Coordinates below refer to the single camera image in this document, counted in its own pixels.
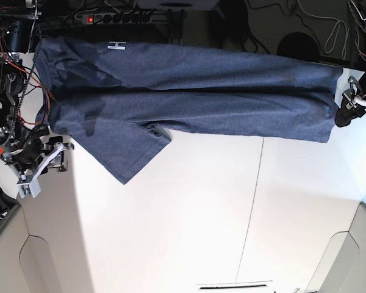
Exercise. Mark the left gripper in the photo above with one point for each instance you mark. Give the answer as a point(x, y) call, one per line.
point(344, 116)

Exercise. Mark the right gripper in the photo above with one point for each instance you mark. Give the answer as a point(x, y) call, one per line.
point(25, 153)

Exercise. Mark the blue-grey printed t-shirt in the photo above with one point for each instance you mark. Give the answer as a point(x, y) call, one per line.
point(118, 100)

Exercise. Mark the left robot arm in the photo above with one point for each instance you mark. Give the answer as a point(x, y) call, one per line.
point(357, 15)

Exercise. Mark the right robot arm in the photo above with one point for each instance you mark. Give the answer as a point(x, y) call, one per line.
point(20, 33)

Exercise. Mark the black round floor object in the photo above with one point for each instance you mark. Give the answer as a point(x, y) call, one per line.
point(300, 46)

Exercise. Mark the grey partition left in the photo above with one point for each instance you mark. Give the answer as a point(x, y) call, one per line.
point(26, 263)

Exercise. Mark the grey partition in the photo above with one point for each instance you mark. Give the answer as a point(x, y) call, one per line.
point(26, 263)
point(342, 267)

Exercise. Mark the black power strip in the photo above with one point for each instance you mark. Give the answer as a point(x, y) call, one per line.
point(138, 17)

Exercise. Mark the grey partition right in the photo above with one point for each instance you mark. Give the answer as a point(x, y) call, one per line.
point(342, 267)

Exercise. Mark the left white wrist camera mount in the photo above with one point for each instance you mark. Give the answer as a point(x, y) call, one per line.
point(353, 95)

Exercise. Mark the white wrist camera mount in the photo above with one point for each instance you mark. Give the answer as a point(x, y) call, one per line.
point(28, 183)
point(353, 95)

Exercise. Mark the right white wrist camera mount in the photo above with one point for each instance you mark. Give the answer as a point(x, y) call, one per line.
point(28, 183)

